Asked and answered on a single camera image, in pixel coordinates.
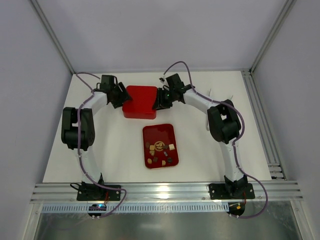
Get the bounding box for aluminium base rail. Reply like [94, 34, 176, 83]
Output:
[30, 180, 304, 204]

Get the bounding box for metal serving tongs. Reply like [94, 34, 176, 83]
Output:
[205, 87, 235, 131]

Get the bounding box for aluminium frame post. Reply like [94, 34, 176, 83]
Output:
[28, 0, 76, 75]
[249, 0, 297, 74]

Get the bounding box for red compartment chocolate box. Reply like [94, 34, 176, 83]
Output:
[123, 111, 157, 120]

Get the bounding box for red chocolate tray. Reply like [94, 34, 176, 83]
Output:
[142, 123, 179, 170]

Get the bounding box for red box lid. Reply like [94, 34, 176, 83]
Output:
[122, 85, 157, 112]

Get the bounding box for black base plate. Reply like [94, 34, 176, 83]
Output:
[72, 182, 121, 201]
[208, 183, 256, 200]

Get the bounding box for left aluminium frame post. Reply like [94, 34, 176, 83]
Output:
[28, 0, 76, 75]

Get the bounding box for right aluminium frame post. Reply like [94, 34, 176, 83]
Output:
[249, 0, 297, 74]

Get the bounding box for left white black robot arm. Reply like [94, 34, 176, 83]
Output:
[61, 74, 131, 201]

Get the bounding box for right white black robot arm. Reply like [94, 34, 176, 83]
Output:
[152, 73, 248, 199]

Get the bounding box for white slotted cable duct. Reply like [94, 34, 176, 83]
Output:
[41, 202, 229, 214]

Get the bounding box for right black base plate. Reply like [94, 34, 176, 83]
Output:
[208, 183, 256, 200]

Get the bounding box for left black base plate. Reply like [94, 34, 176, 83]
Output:
[72, 182, 121, 201]

